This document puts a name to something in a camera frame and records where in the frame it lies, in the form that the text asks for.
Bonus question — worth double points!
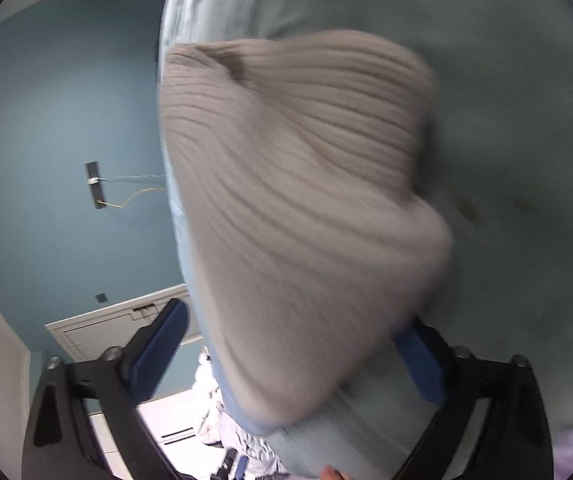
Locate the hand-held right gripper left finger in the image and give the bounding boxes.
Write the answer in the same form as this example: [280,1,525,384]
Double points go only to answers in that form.
[21,298,190,480]

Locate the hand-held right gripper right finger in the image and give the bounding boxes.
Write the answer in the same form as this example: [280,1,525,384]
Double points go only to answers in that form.
[391,317,555,480]

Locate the cream ribbed knit garment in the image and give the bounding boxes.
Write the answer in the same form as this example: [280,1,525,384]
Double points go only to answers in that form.
[158,29,455,424]

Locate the white patterned cloth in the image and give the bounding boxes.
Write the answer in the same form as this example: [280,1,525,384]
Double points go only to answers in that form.
[190,350,288,480]

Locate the white door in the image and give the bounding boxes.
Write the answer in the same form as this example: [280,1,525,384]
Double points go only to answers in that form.
[45,283,208,362]

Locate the light blue bed sheet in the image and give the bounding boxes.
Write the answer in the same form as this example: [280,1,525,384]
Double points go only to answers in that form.
[155,0,573,480]

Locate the thin loose wires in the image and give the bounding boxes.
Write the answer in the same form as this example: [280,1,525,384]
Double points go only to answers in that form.
[96,173,168,210]

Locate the dark wall strip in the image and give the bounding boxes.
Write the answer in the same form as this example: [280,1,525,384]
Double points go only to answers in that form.
[84,161,106,210]

